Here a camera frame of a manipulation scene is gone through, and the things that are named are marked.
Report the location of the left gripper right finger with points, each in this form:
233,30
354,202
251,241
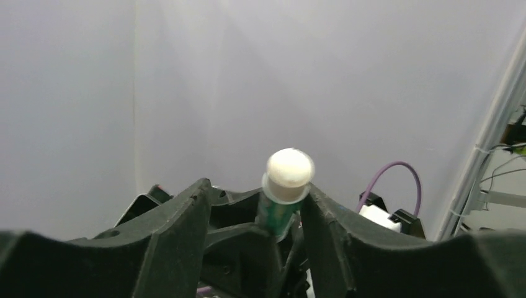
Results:
351,256

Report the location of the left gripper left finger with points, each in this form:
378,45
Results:
106,266

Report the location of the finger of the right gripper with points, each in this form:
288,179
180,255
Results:
238,258

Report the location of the green white glue stick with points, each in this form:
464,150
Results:
284,186

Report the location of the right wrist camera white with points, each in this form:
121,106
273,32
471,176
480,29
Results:
400,220

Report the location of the aluminium rail frame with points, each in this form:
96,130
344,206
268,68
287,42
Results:
506,100

